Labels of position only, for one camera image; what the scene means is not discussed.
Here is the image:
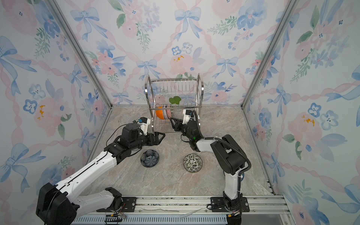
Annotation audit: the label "white bowl orange outside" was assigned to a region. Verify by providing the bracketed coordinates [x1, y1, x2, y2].
[155, 106, 167, 120]

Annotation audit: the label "black white floral bowl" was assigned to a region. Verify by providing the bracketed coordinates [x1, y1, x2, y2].
[183, 154, 203, 173]
[168, 109, 173, 119]

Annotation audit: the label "stainless steel dish rack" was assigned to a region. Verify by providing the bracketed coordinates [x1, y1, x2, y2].
[144, 73, 204, 133]

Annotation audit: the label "dark blue flower bowl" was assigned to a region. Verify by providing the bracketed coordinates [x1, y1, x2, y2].
[140, 150, 159, 168]

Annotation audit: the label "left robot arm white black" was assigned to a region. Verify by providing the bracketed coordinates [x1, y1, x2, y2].
[36, 123, 166, 225]

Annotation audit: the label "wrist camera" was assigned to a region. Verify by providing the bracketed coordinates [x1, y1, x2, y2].
[182, 109, 193, 124]
[137, 117, 151, 136]

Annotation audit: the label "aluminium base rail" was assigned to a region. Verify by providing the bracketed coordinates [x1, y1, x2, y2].
[71, 196, 295, 225]

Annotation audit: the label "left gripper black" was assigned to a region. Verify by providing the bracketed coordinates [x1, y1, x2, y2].
[130, 131, 166, 152]

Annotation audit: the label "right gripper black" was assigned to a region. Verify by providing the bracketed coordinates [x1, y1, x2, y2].
[170, 118, 193, 143]

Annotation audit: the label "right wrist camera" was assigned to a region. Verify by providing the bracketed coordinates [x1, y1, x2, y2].
[182, 109, 193, 124]

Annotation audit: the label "black white floral bowl front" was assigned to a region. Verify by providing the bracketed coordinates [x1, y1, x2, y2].
[183, 154, 203, 173]

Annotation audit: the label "green leaf-shaped dish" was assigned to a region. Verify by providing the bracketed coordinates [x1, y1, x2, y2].
[169, 96, 182, 105]

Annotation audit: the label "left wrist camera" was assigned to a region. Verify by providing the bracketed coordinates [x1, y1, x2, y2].
[137, 117, 151, 136]

